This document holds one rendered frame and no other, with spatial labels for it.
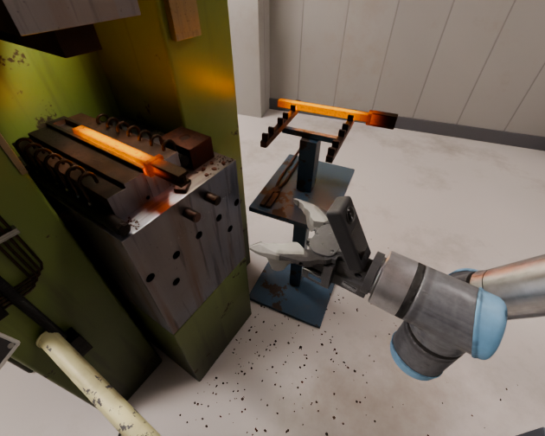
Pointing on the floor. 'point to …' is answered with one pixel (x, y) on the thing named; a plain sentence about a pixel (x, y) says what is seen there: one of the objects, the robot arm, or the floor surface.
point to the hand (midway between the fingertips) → (272, 217)
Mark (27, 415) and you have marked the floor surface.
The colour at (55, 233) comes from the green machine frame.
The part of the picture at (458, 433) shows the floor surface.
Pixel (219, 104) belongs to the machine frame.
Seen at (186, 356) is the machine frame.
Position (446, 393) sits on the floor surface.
